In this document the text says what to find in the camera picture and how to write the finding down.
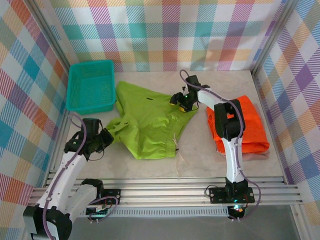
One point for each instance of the lime green shorts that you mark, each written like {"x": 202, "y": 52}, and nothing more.
{"x": 152, "y": 125}

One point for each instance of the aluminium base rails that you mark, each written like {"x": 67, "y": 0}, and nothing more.
{"x": 162, "y": 192}

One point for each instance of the aluminium side rail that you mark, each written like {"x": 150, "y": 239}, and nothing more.
{"x": 58, "y": 147}

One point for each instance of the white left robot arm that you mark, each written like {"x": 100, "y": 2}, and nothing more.
{"x": 65, "y": 175}

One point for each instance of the small controller circuit board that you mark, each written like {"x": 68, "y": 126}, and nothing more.
{"x": 98, "y": 209}
{"x": 237, "y": 210}

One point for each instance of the orange shorts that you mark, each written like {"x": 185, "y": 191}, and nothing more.
{"x": 252, "y": 125}

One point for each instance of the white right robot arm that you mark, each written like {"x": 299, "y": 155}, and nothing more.
{"x": 233, "y": 160}

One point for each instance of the aluminium corner post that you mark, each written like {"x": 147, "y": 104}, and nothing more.
{"x": 271, "y": 35}
{"x": 47, "y": 32}

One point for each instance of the teal plastic basket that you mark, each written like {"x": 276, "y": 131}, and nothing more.
{"x": 91, "y": 87}

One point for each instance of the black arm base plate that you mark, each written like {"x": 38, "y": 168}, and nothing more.
{"x": 111, "y": 196}
{"x": 217, "y": 195}

